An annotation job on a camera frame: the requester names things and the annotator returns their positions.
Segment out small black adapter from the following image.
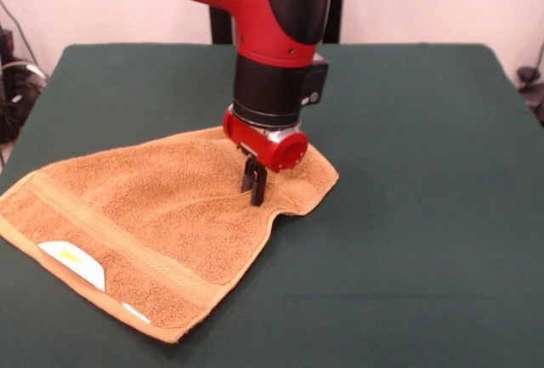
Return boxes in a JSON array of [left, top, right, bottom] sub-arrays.
[[0, 27, 16, 59]]

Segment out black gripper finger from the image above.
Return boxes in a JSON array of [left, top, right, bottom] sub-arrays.
[[249, 162, 269, 207], [240, 156, 258, 193]]

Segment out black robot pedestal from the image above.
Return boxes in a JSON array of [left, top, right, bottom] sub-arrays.
[[207, 0, 354, 44]]

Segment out tan terry towel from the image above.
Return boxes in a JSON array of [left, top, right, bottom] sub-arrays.
[[0, 125, 341, 344]]

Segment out dark green table cloth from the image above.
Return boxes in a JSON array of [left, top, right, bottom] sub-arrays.
[[0, 42, 544, 368]]

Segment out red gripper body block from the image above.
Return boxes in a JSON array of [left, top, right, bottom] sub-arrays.
[[222, 106, 309, 173]]

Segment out black cable heap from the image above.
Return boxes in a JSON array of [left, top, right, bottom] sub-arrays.
[[0, 0, 48, 144]]

